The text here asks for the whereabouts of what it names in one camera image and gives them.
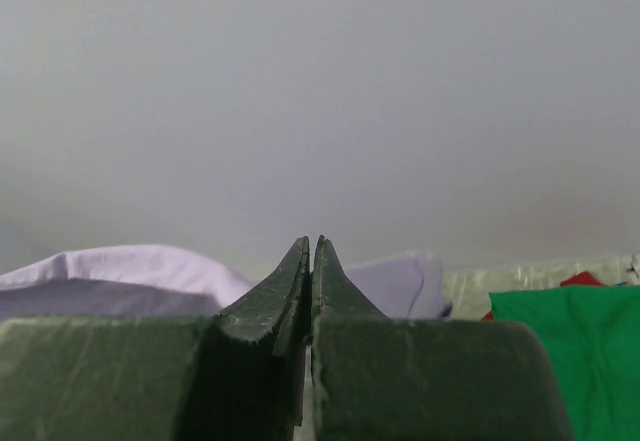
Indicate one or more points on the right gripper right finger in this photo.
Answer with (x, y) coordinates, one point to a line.
(379, 378)

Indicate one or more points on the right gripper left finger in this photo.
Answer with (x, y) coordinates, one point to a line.
(236, 375)

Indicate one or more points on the lavender t shirt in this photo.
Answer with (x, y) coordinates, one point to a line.
(166, 280)

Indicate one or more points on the green folded t shirt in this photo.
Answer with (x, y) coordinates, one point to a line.
(592, 337)

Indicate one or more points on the red folded t shirt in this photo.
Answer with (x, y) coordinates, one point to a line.
(584, 278)

